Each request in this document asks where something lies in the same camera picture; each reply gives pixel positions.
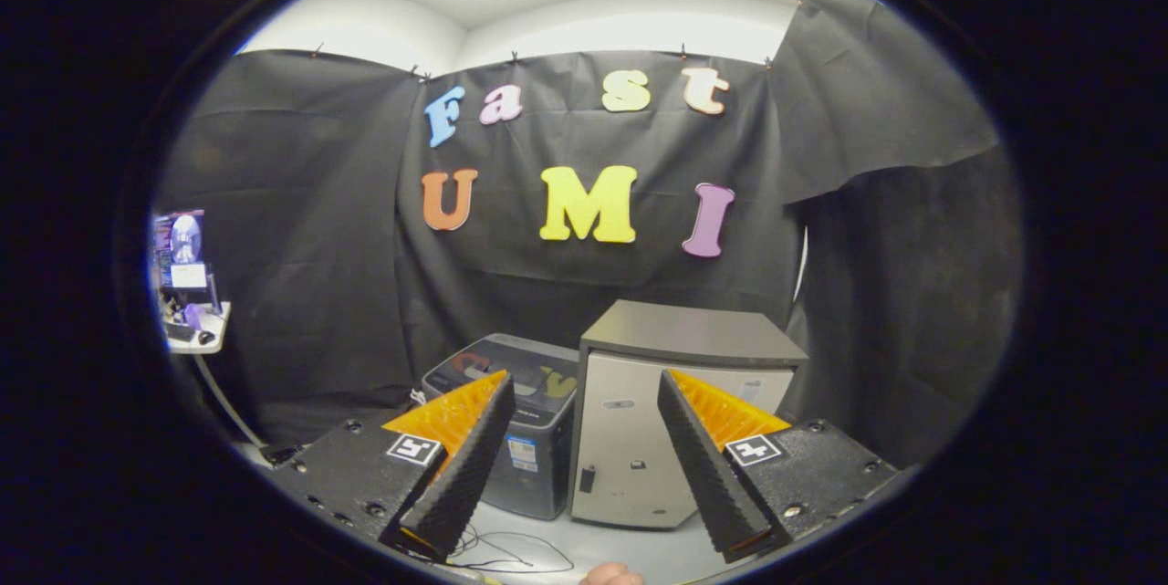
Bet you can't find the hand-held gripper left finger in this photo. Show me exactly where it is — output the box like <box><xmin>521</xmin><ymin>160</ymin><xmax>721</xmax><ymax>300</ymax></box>
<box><xmin>265</xmin><ymin>370</ymin><xmax>516</xmax><ymax>563</ymax></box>

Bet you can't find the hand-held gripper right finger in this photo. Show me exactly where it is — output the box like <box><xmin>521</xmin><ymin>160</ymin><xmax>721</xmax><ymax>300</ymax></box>
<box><xmin>657</xmin><ymin>369</ymin><xmax>902</xmax><ymax>564</ymax></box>

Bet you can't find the dark grey washing machine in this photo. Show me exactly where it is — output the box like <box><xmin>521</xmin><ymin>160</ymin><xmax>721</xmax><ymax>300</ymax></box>
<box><xmin>420</xmin><ymin>333</ymin><xmax>581</xmax><ymax>521</ymax></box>

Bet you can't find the grey metal cabinet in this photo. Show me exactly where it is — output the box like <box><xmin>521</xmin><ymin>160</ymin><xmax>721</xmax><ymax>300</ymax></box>
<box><xmin>568</xmin><ymin>299</ymin><xmax>809</xmax><ymax>530</ymax></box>

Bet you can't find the white desk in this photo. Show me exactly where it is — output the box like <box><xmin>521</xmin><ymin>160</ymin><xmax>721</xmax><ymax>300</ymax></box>
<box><xmin>162</xmin><ymin>300</ymin><xmax>302</xmax><ymax>467</ymax></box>

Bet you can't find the black backdrop cloth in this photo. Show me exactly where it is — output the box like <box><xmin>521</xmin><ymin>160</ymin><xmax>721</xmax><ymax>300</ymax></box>
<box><xmin>151</xmin><ymin>0</ymin><xmax>1025</xmax><ymax>467</ymax></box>

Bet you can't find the computer monitor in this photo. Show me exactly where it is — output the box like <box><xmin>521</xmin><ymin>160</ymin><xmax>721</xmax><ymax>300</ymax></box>
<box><xmin>151</xmin><ymin>209</ymin><xmax>209</xmax><ymax>291</ymax></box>

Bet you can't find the thin floor cable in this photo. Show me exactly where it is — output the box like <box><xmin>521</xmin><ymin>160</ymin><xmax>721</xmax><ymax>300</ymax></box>
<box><xmin>445</xmin><ymin>523</ymin><xmax>576</xmax><ymax>575</ymax></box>

